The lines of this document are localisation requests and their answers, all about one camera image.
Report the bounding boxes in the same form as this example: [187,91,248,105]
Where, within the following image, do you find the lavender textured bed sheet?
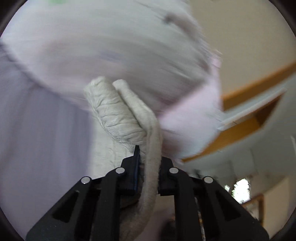
[1,46,129,237]

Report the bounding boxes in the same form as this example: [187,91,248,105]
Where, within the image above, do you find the wooden headboard with panel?
[183,62,295,162]

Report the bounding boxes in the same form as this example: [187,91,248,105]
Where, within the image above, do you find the pink tree-print pillow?
[0,0,216,117]

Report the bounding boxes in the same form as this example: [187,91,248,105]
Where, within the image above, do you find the beige cable-knit sweater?
[84,77,163,240]

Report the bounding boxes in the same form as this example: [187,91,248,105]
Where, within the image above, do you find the pink flower-print pillow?
[158,54,223,160]

